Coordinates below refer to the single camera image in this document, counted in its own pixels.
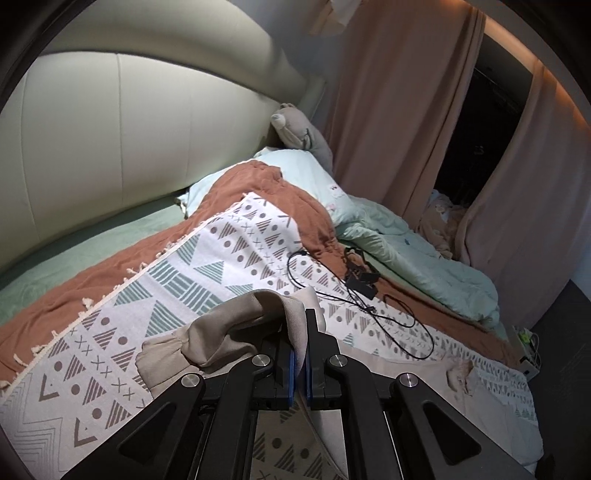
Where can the grey plush toy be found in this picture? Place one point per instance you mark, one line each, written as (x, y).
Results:
(297, 132)

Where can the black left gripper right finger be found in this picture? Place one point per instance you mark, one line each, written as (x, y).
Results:
(397, 428)

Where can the beige clothes pile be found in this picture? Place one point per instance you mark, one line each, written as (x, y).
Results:
(439, 223)

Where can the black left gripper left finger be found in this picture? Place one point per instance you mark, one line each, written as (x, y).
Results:
(200, 428)

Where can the pink curtain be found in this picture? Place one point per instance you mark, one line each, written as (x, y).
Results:
(407, 67)

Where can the mint green duvet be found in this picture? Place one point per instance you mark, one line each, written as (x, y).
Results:
(388, 237)

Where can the white patterned bed blanket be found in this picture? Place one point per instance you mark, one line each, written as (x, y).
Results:
(80, 382)

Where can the light blue pillow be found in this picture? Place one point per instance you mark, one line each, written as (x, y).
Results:
(298, 167)

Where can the cream padded headboard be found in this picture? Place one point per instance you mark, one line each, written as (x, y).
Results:
(131, 101)

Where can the beige garment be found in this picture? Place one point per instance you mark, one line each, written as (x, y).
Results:
(214, 342)

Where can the green bed sheet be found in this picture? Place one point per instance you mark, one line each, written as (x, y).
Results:
(57, 262)

